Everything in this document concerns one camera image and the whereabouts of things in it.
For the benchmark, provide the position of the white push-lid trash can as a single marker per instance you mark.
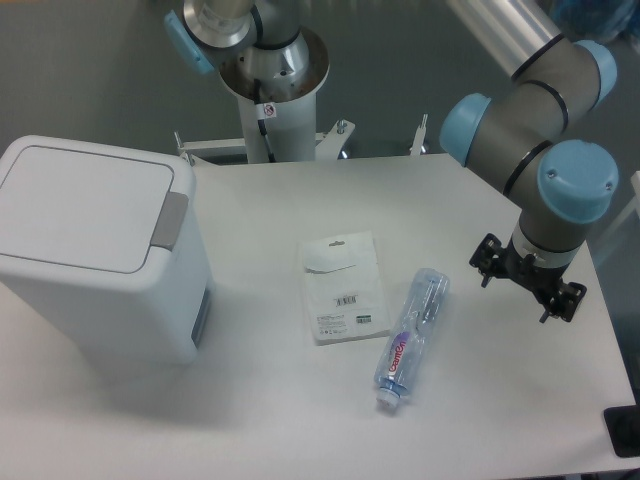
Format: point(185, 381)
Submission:
point(103, 242)

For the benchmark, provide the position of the white metal base frame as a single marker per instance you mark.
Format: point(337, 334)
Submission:
point(329, 146)

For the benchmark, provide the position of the white frame at right edge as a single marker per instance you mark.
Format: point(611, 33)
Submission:
point(619, 230)

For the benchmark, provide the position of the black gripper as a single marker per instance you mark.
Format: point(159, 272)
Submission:
point(559, 299)

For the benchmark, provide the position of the clear plastic water bottle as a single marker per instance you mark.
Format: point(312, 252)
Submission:
point(397, 368)

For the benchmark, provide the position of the black device at table edge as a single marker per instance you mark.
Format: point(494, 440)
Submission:
point(623, 427)

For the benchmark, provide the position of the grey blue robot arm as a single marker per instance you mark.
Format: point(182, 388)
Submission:
point(514, 145)

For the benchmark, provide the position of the blue plastic bag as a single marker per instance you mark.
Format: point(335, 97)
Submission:
point(601, 21)

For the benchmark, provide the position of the white plastic packaging bag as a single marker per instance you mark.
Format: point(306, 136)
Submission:
point(343, 291)

